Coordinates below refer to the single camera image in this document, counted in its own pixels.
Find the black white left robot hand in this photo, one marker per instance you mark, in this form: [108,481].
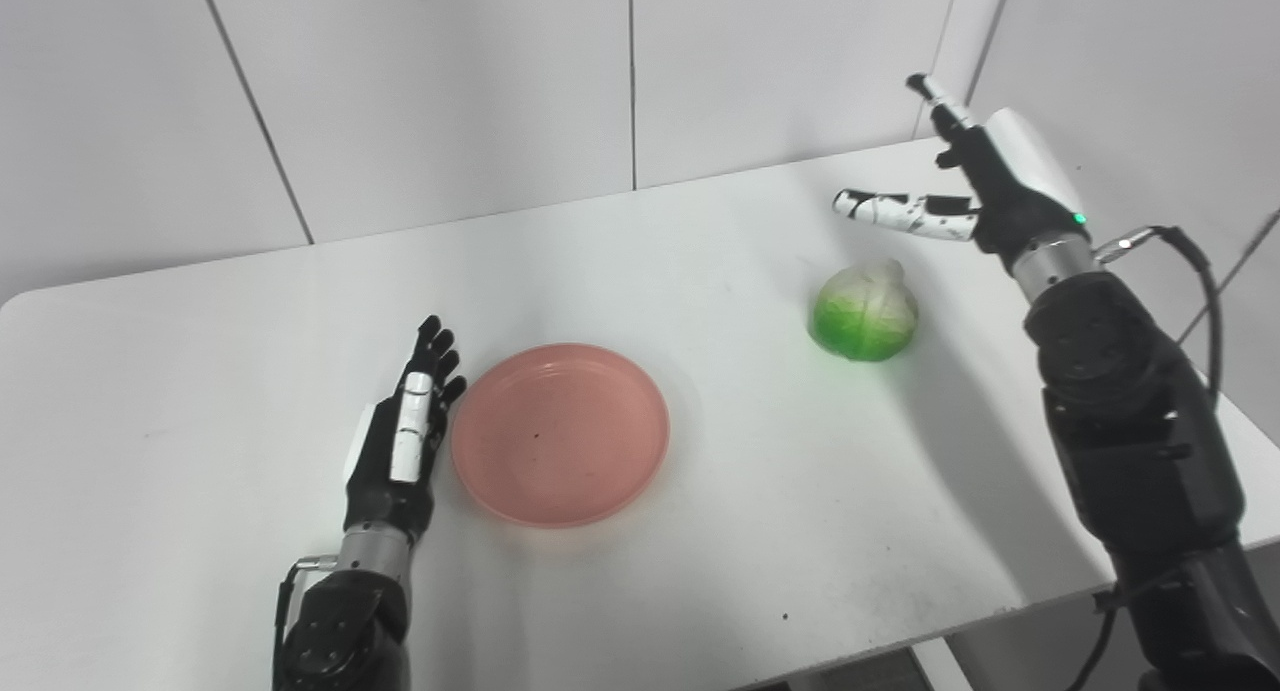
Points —
[385,471]

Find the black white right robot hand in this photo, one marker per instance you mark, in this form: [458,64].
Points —
[1015,201]

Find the pink round plate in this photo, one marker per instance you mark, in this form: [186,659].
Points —
[560,436]

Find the green white cabbage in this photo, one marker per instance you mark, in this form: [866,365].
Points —
[862,316]

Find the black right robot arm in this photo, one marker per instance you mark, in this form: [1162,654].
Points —
[1130,421]

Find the white table leg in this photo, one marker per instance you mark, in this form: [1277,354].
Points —
[940,669]

